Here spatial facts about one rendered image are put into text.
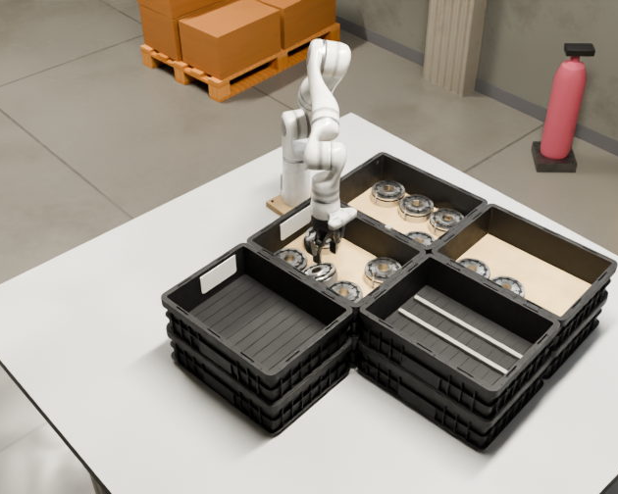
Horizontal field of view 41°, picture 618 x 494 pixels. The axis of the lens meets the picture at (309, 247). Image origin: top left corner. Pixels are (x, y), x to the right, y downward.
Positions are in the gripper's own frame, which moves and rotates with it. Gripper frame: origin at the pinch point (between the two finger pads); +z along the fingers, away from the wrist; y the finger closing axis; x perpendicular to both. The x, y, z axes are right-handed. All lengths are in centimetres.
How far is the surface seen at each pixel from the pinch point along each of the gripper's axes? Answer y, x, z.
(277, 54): -177, -213, 80
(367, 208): -32.3, -13.8, 9.7
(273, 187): -31, -56, 23
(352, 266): -9.5, 1.3, 9.6
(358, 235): -17.1, -3.6, 5.8
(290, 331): 20.3, 7.4, 9.6
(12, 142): -27, -257, 92
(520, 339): -19, 51, 10
